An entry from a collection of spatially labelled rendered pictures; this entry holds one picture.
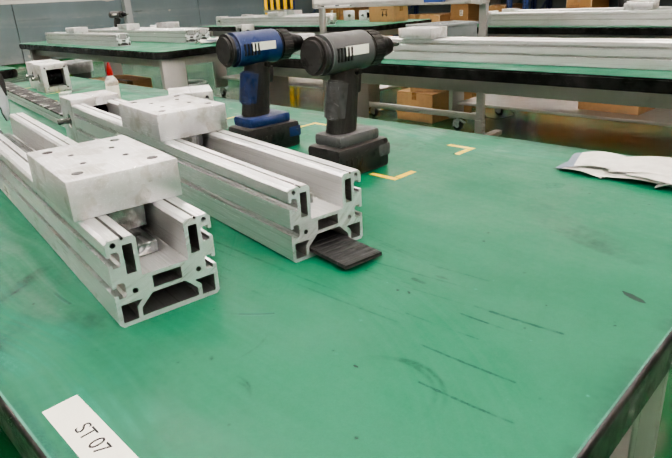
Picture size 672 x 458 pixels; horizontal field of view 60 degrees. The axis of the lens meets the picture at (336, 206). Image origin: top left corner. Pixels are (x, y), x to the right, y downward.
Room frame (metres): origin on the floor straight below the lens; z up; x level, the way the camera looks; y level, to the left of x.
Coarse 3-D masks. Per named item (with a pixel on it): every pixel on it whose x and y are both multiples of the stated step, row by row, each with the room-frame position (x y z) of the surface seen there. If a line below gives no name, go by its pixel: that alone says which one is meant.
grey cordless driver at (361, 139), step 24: (312, 48) 0.86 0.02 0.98; (336, 48) 0.86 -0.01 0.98; (360, 48) 0.90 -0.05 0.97; (384, 48) 0.94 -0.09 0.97; (312, 72) 0.87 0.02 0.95; (336, 72) 0.88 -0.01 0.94; (360, 72) 0.90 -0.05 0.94; (336, 96) 0.88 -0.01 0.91; (336, 120) 0.88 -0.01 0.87; (312, 144) 0.90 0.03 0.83; (336, 144) 0.87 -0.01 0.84; (360, 144) 0.89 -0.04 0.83; (384, 144) 0.92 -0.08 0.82; (360, 168) 0.88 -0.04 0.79
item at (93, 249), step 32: (32, 128) 0.98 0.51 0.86; (0, 160) 0.86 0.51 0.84; (32, 192) 0.69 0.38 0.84; (32, 224) 0.73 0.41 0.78; (64, 224) 0.57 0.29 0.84; (96, 224) 0.50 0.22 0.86; (160, 224) 0.55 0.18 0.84; (192, 224) 0.51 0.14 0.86; (64, 256) 0.60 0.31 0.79; (96, 256) 0.48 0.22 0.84; (128, 256) 0.48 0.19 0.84; (160, 256) 0.51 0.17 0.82; (192, 256) 0.50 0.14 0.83; (96, 288) 0.50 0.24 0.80; (128, 288) 0.46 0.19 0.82; (160, 288) 0.48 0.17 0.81; (192, 288) 0.52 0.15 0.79; (128, 320) 0.46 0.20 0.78
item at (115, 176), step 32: (32, 160) 0.61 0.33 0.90; (64, 160) 0.59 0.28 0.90; (96, 160) 0.58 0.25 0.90; (128, 160) 0.58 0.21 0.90; (160, 160) 0.57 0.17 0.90; (64, 192) 0.52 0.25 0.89; (96, 192) 0.52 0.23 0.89; (128, 192) 0.54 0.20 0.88; (160, 192) 0.56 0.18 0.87; (128, 224) 0.55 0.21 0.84
